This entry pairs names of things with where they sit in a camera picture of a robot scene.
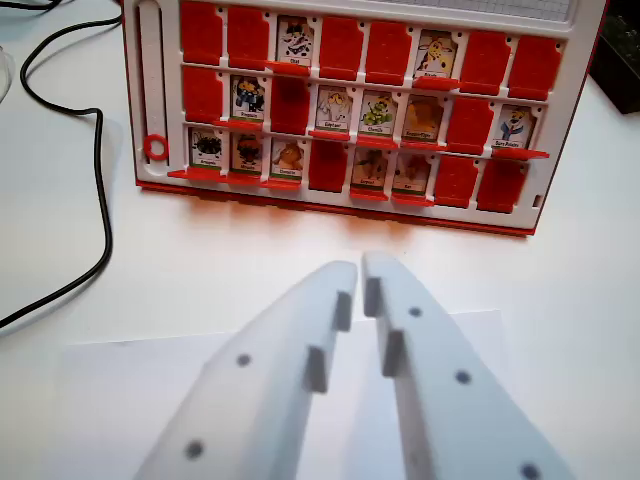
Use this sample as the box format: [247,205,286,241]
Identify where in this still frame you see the black power supply box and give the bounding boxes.
[589,0,640,117]

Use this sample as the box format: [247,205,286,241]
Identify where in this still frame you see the red and white game board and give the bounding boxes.
[121,0,609,239]

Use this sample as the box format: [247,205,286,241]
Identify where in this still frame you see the thin black cable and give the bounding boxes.
[0,0,57,11]

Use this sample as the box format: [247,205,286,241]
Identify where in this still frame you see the red plastic board flap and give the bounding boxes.
[491,146,551,162]

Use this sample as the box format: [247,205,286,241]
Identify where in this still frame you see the long black cable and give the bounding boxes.
[0,14,124,330]

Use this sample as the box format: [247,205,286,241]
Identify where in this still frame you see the white paper sheet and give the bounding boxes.
[62,308,504,480]

